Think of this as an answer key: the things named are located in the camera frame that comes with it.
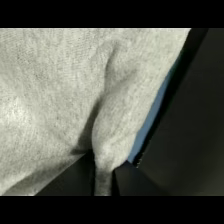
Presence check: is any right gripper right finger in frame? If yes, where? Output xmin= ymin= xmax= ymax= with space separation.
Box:
xmin=111 ymin=162 xmax=168 ymax=197

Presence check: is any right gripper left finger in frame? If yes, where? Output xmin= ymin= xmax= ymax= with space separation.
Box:
xmin=35 ymin=152 xmax=96 ymax=197

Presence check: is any grey T-shirt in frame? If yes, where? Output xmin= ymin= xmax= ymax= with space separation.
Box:
xmin=0 ymin=28 xmax=193 ymax=197

